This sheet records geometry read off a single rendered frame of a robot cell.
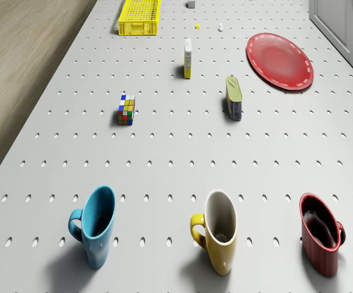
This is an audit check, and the yellow white box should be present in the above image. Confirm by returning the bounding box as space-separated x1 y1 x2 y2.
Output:
183 38 193 80

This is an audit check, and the red plate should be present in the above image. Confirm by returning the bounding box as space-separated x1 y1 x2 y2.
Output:
245 32 315 92

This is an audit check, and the red mug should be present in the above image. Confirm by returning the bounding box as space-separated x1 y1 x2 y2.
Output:
299 192 347 278

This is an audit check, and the flat-sided can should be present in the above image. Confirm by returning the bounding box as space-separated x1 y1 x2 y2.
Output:
224 75 243 121

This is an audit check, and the blue mug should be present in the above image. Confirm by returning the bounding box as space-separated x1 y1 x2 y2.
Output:
68 184 116 270

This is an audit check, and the yellow basket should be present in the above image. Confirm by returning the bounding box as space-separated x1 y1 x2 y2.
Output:
118 0 163 37

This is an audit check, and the puzzle cube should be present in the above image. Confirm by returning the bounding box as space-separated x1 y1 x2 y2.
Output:
116 94 137 126

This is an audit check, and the yellow mug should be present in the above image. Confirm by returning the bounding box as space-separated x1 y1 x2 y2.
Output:
190 189 238 277

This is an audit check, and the white cabinet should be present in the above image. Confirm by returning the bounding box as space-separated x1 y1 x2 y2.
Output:
308 0 353 89

